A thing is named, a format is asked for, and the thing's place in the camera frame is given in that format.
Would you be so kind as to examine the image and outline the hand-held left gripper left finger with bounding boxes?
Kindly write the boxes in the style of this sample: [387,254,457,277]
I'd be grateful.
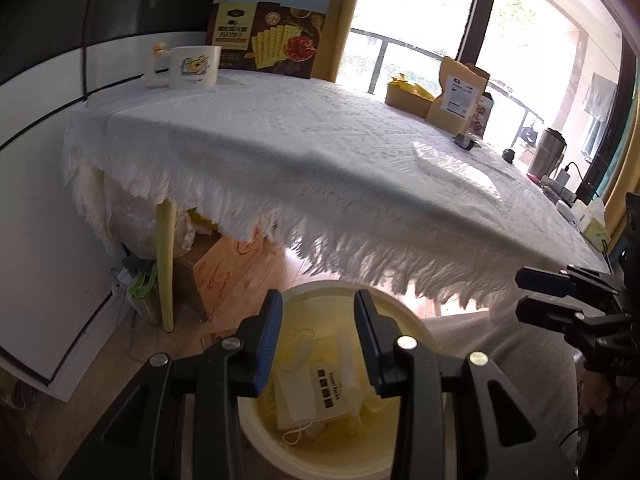
[60,289,284,480]

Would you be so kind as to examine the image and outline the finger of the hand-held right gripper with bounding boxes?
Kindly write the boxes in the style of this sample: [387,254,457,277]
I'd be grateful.
[515,296,632,348]
[515,264,623,307]

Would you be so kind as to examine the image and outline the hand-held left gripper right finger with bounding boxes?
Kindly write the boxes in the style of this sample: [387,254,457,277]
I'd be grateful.
[354,288,576,480]

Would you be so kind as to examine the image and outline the cream round trash bin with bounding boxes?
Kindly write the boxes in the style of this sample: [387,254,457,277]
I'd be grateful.
[234,280,449,480]

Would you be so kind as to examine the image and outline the person's right hand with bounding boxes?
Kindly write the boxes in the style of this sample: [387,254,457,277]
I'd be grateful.
[580,369,620,417]

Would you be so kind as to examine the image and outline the person's grey trouser leg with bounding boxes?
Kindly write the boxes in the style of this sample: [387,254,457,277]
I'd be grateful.
[422,305,588,480]

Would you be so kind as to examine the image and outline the yellow tissue box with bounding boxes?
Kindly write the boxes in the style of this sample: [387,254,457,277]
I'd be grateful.
[581,198,612,247]

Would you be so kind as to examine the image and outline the cardboard box red print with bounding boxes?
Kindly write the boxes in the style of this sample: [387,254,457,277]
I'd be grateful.
[179,227,268,322]

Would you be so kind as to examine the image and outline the pile of small packets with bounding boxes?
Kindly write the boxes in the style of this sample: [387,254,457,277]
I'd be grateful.
[539,176,571,202]

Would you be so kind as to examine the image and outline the black charger block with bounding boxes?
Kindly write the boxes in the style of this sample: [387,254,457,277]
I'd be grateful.
[574,160,600,207]

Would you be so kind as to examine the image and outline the yellow table leg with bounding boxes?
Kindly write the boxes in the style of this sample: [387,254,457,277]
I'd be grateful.
[155,200,177,333]

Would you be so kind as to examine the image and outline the stainless steel tumbler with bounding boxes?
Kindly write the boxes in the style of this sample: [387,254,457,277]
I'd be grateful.
[529,127,569,177]

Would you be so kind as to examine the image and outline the green bag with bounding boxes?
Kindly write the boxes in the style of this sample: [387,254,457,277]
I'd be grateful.
[122,259,162,303]

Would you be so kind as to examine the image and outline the hanging laundry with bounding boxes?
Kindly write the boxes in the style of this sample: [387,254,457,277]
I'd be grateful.
[581,72,620,162]

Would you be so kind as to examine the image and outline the small picture printed box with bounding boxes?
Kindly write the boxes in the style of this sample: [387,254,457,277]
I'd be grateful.
[467,92,497,140]

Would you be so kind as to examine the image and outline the white plastic sack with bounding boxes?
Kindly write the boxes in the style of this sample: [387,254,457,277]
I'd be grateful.
[102,175,197,263]

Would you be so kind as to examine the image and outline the kraft paper pouch white label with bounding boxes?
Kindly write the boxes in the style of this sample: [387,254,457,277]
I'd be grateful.
[426,56,492,136]

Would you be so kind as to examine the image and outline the open cardboard box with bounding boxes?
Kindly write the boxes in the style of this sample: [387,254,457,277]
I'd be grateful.
[384,82,437,121]

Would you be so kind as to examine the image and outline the yellow snack packets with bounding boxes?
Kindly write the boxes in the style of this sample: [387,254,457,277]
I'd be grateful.
[390,74,440,102]

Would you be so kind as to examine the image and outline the balcony railing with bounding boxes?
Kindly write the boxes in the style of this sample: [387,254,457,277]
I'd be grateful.
[336,27,543,133]

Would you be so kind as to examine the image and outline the white cartoon mug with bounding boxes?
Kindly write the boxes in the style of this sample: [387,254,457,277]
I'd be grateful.
[159,45,222,90]

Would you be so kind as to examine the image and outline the small white figure mug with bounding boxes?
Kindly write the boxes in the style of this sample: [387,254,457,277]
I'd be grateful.
[144,41,172,89]

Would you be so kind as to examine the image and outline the brown cracker box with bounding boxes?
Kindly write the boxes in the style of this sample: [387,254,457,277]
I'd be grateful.
[206,0,335,80]

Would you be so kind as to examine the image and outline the white charger with cable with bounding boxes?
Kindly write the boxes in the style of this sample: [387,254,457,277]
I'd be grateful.
[554,161,587,187]

